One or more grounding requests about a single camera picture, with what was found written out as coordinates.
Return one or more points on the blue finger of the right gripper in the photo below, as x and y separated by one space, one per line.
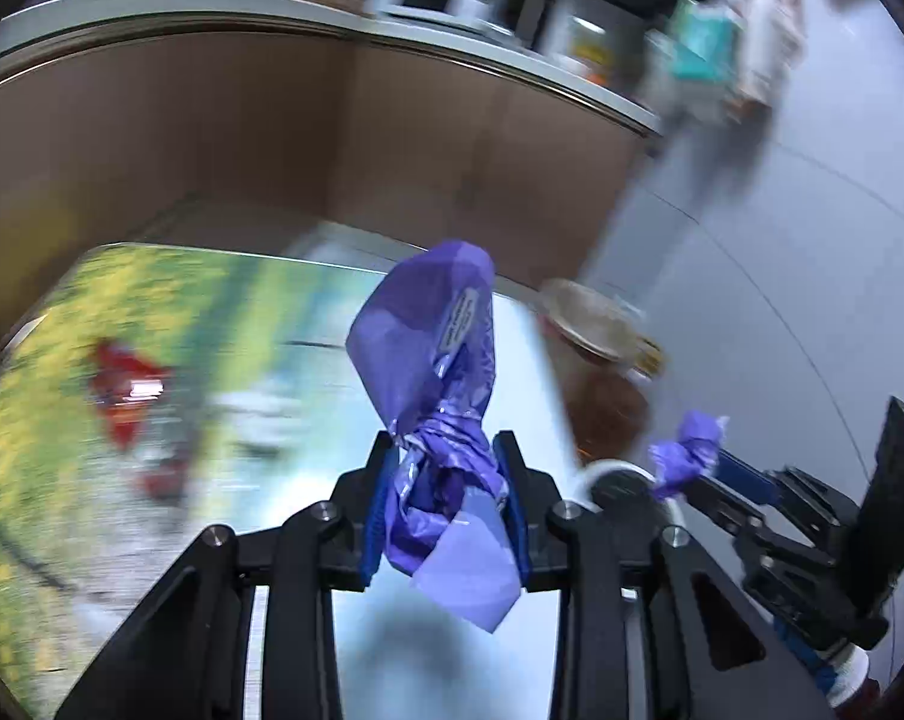
744 479

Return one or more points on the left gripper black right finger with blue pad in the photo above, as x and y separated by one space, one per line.
644 618

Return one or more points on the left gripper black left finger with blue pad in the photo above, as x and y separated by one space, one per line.
182 652

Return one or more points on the purple plastic trash bag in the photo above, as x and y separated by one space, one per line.
423 347

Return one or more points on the white round trash can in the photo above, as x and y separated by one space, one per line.
614 480

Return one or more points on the brown kitchen cabinet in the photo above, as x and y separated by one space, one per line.
239 121

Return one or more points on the brown lidded jar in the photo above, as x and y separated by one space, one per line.
604 365

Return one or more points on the floral landscape floor mat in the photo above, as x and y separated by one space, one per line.
263 412

